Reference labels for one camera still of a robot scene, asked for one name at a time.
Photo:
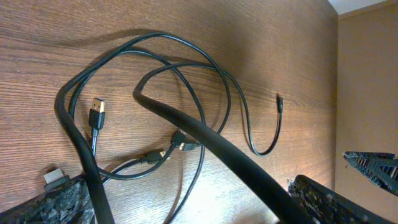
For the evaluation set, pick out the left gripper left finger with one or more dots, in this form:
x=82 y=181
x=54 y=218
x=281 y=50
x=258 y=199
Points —
x=68 y=202

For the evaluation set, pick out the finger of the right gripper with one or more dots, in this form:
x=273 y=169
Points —
x=379 y=167

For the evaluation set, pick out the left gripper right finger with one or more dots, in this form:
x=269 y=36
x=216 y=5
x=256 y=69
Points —
x=326 y=206

